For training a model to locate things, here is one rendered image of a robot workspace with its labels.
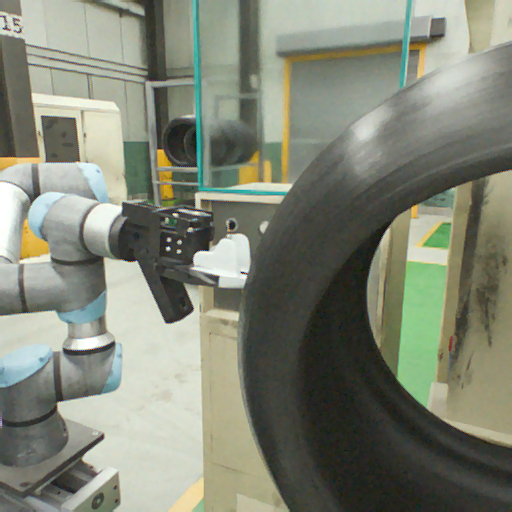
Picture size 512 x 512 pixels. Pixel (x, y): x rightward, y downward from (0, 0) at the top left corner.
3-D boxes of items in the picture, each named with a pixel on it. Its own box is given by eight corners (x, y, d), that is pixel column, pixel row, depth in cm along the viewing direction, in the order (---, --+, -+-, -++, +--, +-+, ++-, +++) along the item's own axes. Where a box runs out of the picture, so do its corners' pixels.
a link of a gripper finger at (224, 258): (259, 250, 53) (190, 233, 57) (253, 297, 55) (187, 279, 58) (269, 244, 56) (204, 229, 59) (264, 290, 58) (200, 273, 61)
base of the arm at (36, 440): (-19, 454, 108) (-25, 415, 106) (40, 419, 121) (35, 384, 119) (26, 475, 101) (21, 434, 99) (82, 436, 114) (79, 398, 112)
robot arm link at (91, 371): (58, 390, 116) (33, 163, 106) (122, 379, 121) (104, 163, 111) (56, 412, 105) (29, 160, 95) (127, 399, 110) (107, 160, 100)
